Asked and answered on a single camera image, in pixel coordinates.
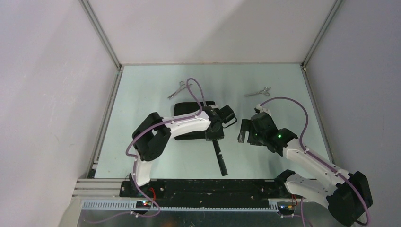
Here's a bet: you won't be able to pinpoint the black straight comb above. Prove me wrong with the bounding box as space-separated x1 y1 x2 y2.
212 140 228 176

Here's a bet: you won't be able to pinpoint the silver scissors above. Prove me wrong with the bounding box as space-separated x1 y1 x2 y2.
244 87 271 97
167 81 192 100

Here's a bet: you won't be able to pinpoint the black zippered tool case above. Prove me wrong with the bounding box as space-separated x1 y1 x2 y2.
173 102 224 141

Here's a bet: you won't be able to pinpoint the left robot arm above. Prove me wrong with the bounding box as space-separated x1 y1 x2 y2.
126 105 237 197

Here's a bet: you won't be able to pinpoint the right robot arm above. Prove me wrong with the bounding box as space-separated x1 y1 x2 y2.
238 112 373 227

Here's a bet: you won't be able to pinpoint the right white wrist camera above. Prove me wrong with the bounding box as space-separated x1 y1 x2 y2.
254 104 271 116

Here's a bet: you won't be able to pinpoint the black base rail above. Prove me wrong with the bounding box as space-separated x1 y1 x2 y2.
119 179 294 209

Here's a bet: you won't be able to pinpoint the right aluminium frame post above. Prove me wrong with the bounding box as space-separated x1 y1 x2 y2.
301 0 344 71

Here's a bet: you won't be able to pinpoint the aluminium frame post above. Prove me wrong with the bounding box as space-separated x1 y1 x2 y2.
301 0 344 71
79 0 122 70

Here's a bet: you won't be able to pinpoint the left aluminium frame post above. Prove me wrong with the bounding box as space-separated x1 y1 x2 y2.
79 0 122 70

